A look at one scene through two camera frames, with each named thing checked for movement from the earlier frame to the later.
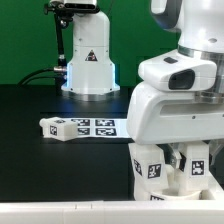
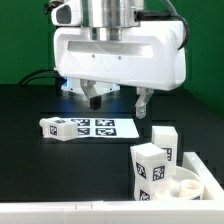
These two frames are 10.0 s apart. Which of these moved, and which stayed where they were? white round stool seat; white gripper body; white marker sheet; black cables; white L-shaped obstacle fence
Moved: white round stool seat; white gripper body
Stayed: white L-shaped obstacle fence; white marker sheet; black cables
